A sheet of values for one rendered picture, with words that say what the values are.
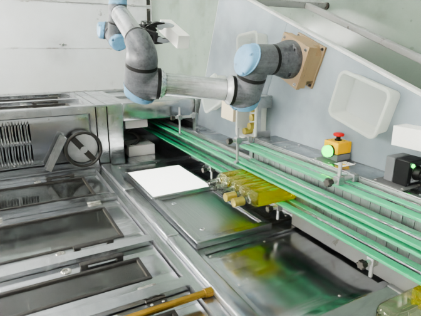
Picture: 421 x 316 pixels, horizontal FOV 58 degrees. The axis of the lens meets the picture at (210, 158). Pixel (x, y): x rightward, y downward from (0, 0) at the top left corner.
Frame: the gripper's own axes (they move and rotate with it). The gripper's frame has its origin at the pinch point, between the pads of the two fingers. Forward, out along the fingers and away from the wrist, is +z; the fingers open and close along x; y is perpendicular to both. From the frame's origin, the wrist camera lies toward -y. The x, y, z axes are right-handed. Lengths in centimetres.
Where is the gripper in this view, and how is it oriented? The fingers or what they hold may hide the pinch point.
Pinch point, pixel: (171, 33)
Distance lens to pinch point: 198.4
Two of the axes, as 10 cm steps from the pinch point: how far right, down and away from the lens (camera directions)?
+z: 8.8, -1.3, 4.6
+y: -4.4, -5.7, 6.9
